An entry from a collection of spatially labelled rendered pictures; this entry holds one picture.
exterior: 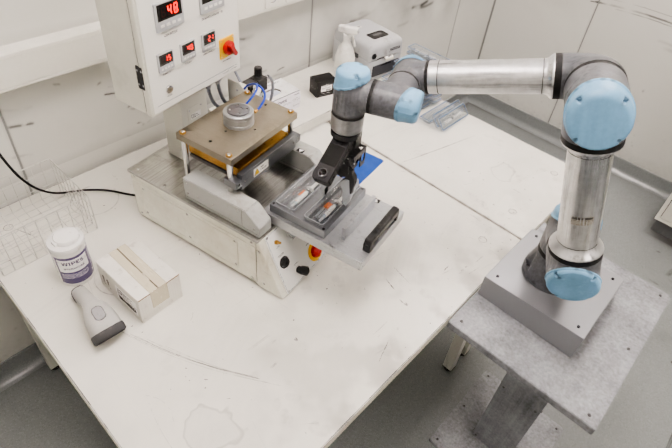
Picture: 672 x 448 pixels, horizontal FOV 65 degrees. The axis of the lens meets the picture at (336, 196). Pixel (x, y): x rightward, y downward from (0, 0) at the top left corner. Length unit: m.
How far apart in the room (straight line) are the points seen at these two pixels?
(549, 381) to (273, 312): 0.70
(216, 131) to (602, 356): 1.14
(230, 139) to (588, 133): 0.80
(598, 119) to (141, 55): 0.95
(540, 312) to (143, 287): 0.99
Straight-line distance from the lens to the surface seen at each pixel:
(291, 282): 1.43
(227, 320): 1.40
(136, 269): 1.42
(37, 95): 1.73
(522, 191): 1.94
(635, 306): 1.73
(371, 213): 1.36
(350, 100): 1.13
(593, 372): 1.52
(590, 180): 1.16
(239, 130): 1.37
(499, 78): 1.20
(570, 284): 1.31
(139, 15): 1.25
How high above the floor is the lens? 1.89
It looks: 41 degrees down
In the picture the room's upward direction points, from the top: 6 degrees clockwise
